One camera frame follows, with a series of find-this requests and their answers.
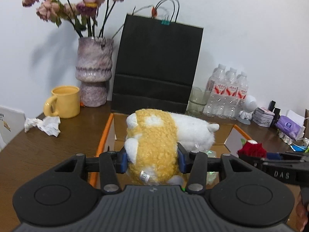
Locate water bottle middle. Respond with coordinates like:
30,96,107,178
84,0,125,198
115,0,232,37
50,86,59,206
217,68,238,119

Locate water bottle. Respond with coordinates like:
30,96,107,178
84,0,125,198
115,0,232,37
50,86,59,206
217,68,238,119
204,64,227,117
232,72,248,120

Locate blue pen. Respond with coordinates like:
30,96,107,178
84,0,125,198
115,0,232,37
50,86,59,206
290,144,308,153

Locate red rose flower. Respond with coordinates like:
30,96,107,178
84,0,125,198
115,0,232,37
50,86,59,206
237,140,267,158

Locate black paper shopping bag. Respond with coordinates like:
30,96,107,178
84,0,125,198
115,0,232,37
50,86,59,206
111,15,203,114

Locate purple tissue pack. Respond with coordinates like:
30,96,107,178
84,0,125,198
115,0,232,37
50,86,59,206
276,110,305,141

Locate clear glass cup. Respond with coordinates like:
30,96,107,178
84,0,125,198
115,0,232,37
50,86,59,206
186,86,210,117

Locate iridescent plastic bag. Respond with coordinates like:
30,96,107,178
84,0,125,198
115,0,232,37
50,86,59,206
195,145,218,185

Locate small grey tin box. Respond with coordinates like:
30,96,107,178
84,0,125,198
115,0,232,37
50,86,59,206
252,107,274,128

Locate water bottle left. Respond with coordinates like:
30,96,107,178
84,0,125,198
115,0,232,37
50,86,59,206
204,64,227,117

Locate black small bottles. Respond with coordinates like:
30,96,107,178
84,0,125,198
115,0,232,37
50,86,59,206
268,101,281,129

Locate white robot figurine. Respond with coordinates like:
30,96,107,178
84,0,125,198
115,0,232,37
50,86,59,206
237,95,257,125

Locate white booklet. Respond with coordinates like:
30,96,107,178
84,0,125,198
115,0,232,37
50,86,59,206
0,106,26,151

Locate red orange cardboard box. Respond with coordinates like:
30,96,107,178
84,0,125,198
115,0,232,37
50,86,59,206
88,112,254,189

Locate purple ceramic vase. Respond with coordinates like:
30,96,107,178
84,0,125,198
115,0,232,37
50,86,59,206
76,37,114,107

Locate yellow ceramic mug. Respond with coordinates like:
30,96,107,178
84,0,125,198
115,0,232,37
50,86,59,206
43,85,80,118

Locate dried pink roses bouquet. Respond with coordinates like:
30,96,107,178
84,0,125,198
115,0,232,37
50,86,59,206
22,0,124,37

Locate person's right hand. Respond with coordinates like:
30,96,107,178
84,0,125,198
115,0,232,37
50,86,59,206
295,193,308,231

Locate yellow white plush toy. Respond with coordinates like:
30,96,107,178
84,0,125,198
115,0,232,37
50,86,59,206
124,108,221,186

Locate white charger with cables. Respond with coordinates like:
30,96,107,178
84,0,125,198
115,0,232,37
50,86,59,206
276,115,309,148

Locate water bottle right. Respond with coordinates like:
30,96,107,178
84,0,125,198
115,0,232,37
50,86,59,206
232,72,248,120

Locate brown cardboard piece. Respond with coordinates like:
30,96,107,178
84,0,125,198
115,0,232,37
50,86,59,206
304,109,309,128

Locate crumpled white paper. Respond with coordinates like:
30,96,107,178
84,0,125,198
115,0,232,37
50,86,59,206
24,116,61,137

